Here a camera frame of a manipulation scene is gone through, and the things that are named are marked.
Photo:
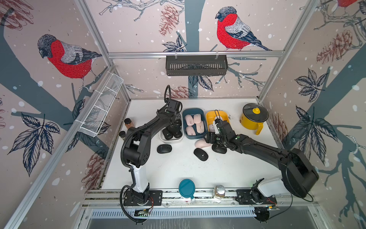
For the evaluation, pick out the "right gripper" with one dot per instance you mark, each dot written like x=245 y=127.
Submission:
x=212 y=140

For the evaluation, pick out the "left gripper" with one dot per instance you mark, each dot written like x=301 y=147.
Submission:
x=177 y=115

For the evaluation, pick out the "white mouse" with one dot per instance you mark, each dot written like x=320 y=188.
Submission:
x=211 y=128

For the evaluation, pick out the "pink mouse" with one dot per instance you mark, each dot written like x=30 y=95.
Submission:
x=200 y=127
x=189 y=120
x=201 y=143
x=197 y=118
x=190 y=131

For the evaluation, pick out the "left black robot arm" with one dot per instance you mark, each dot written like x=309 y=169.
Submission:
x=136 y=151

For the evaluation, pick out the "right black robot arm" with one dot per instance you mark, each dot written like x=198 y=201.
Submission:
x=298 y=175

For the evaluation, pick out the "yellow storage box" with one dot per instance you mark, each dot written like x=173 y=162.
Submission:
x=211 y=116

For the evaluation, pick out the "teal storage box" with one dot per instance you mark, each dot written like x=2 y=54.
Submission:
x=193 y=111

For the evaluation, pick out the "white storage box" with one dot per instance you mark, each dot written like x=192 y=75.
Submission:
x=173 y=140

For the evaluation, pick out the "pink mouse top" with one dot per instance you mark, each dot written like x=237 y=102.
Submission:
x=201 y=143

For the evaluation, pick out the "yellow pot with black lid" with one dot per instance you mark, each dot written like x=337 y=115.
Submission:
x=253 y=117

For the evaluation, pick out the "brown spice bottle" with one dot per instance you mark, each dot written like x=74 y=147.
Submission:
x=128 y=123

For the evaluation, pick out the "small glass jar silver lid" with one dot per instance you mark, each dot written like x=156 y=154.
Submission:
x=219 y=192

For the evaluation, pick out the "dark spice bottle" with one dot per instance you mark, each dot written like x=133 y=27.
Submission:
x=122 y=134

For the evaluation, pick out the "teal round lid container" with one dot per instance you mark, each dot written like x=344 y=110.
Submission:
x=187 y=189

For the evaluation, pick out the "black hanging wire basket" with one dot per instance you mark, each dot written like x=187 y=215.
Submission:
x=196 y=65

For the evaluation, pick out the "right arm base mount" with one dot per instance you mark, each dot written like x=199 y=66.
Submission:
x=251 y=196

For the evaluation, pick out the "white wire mesh shelf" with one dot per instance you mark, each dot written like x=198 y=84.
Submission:
x=105 y=96

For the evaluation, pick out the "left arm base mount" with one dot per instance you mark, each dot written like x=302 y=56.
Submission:
x=148 y=198

